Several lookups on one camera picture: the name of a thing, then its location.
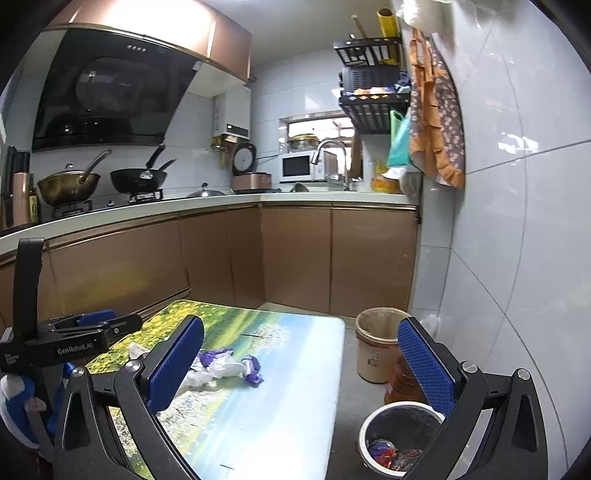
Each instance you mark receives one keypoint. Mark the copper base cabinet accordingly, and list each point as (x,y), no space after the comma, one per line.
(295,258)

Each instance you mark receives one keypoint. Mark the dark glass bottle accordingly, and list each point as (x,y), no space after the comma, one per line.
(33,205)

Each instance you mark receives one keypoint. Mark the white plastic bag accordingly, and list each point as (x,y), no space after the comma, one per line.
(425,11)

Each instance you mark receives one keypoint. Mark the amber oil bottle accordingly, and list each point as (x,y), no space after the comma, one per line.
(399,383)

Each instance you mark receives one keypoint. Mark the steel pot with lid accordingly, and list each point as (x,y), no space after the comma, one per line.
(302,142)

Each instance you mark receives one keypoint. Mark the yellow film roll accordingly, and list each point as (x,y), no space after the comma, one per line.
(388,23)

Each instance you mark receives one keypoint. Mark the gas stove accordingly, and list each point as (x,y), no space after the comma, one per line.
(143,197)

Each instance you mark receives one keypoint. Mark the yellow plastic bottle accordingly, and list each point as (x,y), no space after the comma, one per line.
(384,181)

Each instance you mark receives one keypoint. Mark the black wall rack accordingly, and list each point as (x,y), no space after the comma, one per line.
(369,110)

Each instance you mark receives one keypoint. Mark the steel pot lid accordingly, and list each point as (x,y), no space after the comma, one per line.
(206,191)

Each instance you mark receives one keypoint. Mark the white water heater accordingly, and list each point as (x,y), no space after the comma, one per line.
(235,110)

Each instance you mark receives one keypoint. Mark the white and purple plastic wrapper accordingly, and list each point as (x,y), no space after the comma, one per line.
(217,369)

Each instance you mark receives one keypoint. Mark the trash bin with black liner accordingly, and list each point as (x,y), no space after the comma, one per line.
(397,422)

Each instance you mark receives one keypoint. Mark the small purple wrapper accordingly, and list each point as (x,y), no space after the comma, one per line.
(253,374)

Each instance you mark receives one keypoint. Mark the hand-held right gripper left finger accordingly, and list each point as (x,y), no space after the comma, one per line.
(175,369)

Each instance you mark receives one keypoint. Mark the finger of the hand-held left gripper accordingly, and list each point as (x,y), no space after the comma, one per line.
(124,324)
(97,317)

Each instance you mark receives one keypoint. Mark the orange floral apron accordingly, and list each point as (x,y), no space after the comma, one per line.
(438,129)

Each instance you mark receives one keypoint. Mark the black wok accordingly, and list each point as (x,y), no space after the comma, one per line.
(136,181)

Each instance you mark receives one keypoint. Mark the person's left hand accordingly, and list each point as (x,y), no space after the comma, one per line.
(16,401)

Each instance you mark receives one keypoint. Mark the wooden rolling pin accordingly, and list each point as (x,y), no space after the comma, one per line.
(358,27)

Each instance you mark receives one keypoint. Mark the black glass range hood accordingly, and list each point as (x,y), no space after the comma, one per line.
(115,92)

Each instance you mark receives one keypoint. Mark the clear plastic bag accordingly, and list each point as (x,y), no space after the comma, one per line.
(411,183)

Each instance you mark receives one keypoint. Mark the flower print folding table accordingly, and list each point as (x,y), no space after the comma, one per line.
(277,406)

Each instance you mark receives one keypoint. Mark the white tissue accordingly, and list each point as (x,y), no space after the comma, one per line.
(136,350)

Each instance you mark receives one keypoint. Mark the copper rice cooker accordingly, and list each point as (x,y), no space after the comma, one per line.
(251,181)

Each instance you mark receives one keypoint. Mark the steel kitchen faucet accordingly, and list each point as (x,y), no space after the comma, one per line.
(330,144)

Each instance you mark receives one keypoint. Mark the heap of colourful wrappers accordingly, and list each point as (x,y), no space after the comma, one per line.
(392,457)

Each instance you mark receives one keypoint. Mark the white microwave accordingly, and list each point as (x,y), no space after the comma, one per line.
(295,167)

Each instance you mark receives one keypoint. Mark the green plastic bag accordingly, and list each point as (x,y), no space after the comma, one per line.
(399,141)

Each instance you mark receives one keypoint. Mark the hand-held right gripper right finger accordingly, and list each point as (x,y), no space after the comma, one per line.
(425,364)

